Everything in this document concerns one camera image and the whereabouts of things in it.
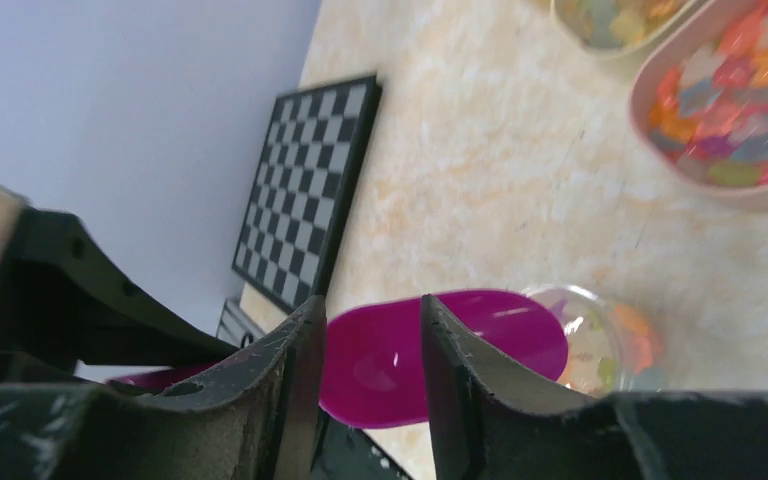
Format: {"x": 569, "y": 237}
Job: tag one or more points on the black white checkerboard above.
{"x": 303, "y": 189}

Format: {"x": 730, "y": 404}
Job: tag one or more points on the clear plastic cup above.
{"x": 611, "y": 345}

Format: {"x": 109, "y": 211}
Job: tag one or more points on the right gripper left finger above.
{"x": 251, "y": 416}

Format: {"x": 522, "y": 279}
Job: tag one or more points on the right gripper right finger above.
{"x": 492, "y": 418}

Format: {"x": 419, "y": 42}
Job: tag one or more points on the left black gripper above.
{"x": 64, "y": 302}

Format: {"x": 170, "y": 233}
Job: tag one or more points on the tray of orange pink candies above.
{"x": 699, "y": 103}

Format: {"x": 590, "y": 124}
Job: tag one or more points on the tray of yellow purple candies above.
{"x": 609, "y": 29}

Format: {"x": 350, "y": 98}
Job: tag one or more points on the purple plastic scoop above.
{"x": 373, "y": 374}

